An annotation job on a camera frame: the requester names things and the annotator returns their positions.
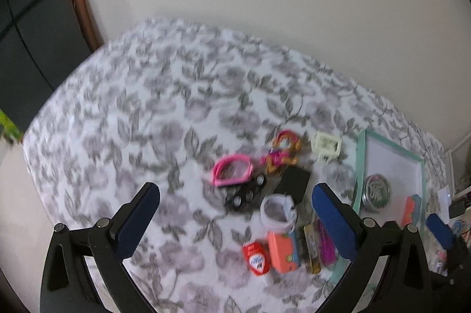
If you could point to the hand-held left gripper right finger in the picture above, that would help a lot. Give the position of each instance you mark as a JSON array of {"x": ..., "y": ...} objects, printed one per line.
[{"x": 335, "y": 224}]

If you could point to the orange puzzle eraser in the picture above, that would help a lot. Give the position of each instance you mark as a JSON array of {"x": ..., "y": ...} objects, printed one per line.
[
  {"x": 283, "y": 250},
  {"x": 411, "y": 211}
]

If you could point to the round metal tin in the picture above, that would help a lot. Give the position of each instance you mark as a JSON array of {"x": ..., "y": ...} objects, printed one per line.
[{"x": 375, "y": 193}]

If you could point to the white device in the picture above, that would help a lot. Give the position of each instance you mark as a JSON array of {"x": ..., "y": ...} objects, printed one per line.
[{"x": 444, "y": 200}]

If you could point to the pink dog figurine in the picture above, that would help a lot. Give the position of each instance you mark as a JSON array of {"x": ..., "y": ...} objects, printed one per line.
[{"x": 282, "y": 153}]

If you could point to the magenta glitter piece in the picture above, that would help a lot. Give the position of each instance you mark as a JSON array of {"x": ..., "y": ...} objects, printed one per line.
[{"x": 326, "y": 248}]

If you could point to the teal-rimmed white tray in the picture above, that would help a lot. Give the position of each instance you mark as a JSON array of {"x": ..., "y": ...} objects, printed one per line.
[{"x": 390, "y": 165}]

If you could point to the black toy car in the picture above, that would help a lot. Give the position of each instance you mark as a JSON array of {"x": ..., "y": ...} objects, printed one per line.
[{"x": 245, "y": 195}]

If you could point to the white shelf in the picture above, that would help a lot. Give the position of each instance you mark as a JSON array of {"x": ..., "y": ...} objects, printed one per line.
[{"x": 458, "y": 165}]

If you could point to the black power adapter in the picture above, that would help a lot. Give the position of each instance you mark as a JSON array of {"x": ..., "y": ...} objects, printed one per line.
[{"x": 458, "y": 209}]

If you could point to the dark cabinet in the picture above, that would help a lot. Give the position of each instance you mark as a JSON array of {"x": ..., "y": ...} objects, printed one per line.
[{"x": 33, "y": 40}]

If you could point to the grey floral blanket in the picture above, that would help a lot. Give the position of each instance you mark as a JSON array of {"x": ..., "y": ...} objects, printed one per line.
[{"x": 147, "y": 114}]

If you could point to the pink toy watch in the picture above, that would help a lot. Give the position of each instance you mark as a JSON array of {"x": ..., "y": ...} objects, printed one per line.
[{"x": 232, "y": 171}]

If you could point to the green object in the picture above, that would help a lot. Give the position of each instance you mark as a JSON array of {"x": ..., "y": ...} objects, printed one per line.
[{"x": 8, "y": 125}]

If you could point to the black charger block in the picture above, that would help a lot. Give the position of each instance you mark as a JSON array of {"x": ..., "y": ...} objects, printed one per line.
[{"x": 292, "y": 183}]

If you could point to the white wristband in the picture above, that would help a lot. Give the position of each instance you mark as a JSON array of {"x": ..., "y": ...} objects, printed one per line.
[{"x": 278, "y": 211}]

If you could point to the cream plastic toy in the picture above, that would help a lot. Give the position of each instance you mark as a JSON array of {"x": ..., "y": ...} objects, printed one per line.
[{"x": 325, "y": 147}]

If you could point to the red and white bottle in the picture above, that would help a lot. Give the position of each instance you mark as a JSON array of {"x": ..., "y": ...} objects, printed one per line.
[{"x": 256, "y": 259}]

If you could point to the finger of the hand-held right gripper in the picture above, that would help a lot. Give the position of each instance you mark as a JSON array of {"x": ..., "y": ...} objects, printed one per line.
[{"x": 439, "y": 235}]

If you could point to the gold bar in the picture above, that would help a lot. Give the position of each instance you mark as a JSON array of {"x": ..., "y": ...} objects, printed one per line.
[{"x": 311, "y": 250}]

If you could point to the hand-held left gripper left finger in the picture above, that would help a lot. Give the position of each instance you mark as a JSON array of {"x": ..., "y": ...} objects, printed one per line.
[{"x": 136, "y": 221}]

